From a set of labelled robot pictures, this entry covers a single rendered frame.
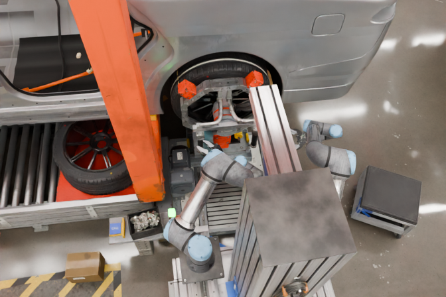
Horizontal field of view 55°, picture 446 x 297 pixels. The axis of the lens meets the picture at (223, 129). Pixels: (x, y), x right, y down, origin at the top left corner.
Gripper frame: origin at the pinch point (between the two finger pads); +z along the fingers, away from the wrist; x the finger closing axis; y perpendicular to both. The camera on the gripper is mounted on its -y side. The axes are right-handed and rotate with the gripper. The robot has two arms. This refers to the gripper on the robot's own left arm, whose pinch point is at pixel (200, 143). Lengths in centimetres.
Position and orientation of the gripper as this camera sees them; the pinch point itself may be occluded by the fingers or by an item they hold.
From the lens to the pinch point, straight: 263.3
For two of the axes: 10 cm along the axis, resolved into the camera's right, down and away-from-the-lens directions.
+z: -8.1, -5.1, 2.9
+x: 5.9, -7.1, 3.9
